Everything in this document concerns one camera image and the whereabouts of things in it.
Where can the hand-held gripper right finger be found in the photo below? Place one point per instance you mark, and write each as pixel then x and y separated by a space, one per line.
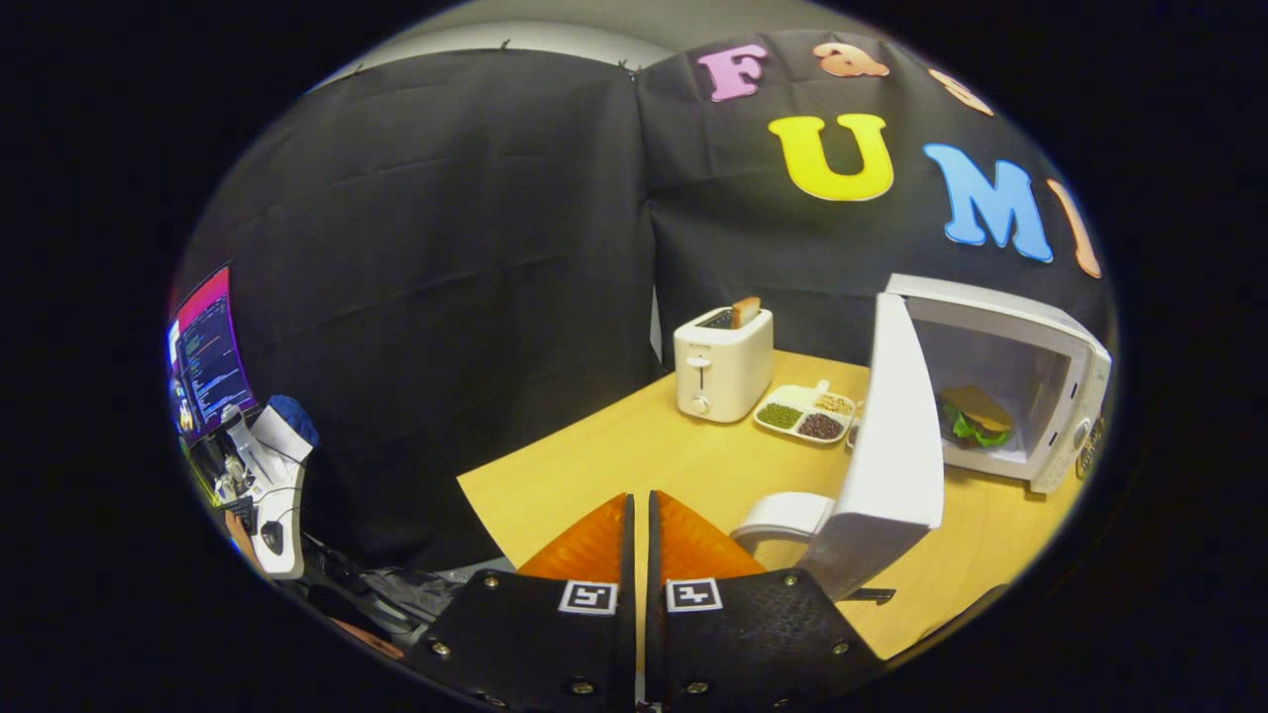
pixel 654 555

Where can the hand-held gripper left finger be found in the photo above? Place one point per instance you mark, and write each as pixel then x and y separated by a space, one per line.
pixel 626 555

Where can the white microwave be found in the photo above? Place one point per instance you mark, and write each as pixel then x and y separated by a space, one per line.
pixel 892 446

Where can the toy sandwich with green lettuce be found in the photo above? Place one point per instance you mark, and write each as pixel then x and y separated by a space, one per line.
pixel 976 411

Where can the white toaster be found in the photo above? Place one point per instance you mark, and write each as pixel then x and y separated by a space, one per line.
pixel 723 371

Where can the white divided dish with beans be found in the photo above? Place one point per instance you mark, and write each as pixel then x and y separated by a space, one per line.
pixel 797 406

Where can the brown toast slice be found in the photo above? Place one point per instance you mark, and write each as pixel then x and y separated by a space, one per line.
pixel 747 311

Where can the black backdrop cloth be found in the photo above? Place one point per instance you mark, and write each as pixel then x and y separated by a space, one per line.
pixel 446 297

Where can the computer monitor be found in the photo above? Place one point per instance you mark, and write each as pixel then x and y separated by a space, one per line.
pixel 210 356

